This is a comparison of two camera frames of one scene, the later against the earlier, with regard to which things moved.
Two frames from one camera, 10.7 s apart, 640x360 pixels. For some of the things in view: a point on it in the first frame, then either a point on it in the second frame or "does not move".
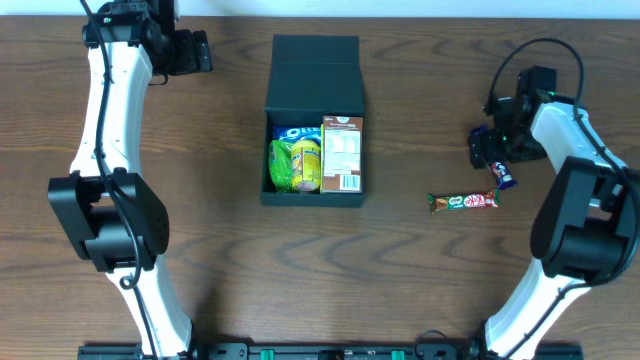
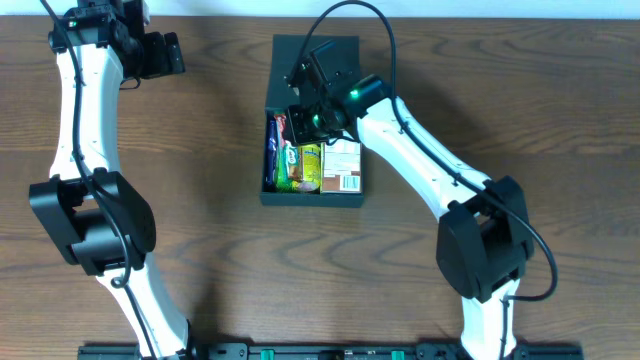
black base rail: (327, 352) does not move
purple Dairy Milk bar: (503, 175) → (270, 154)
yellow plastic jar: (306, 165) does not move
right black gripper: (480, 148) → (298, 126)
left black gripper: (195, 51) → (171, 54)
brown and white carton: (341, 154) does not move
